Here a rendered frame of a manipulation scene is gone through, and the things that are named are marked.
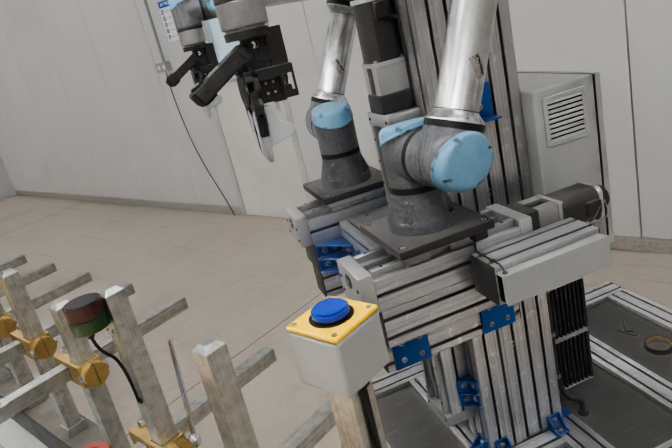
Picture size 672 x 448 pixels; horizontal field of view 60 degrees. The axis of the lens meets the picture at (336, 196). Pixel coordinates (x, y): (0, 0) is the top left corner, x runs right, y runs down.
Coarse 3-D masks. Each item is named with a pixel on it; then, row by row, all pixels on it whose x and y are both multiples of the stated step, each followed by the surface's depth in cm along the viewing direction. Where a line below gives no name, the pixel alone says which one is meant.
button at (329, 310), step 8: (320, 304) 60; (328, 304) 59; (336, 304) 59; (344, 304) 59; (312, 312) 59; (320, 312) 58; (328, 312) 58; (336, 312) 57; (344, 312) 58; (320, 320) 57; (328, 320) 57; (336, 320) 57
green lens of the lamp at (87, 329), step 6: (96, 318) 90; (102, 318) 91; (108, 318) 93; (84, 324) 89; (90, 324) 90; (96, 324) 90; (102, 324) 91; (108, 324) 92; (72, 330) 90; (78, 330) 90; (84, 330) 90; (90, 330) 90; (96, 330) 90; (78, 336) 90; (84, 336) 90
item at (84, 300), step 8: (80, 296) 93; (88, 296) 93; (96, 296) 92; (72, 304) 91; (80, 304) 90; (88, 304) 90; (88, 320) 90; (112, 320) 94; (112, 328) 95; (88, 336) 91; (96, 344) 93; (104, 352) 94; (128, 376) 97; (136, 392) 98
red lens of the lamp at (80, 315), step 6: (96, 300) 91; (102, 300) 92; (90, 306) 89; (96, 306) 90; (102, 306) 92; (66, 312) 89; (72, 312) 89; (78, 312) 89; (84, 312) 89; (90, 312) 90; (96, 312) 90; (66, 318) 90; (72, 318) 89; (78, 318) 89; (84, 318) 89; (90, 318) 90
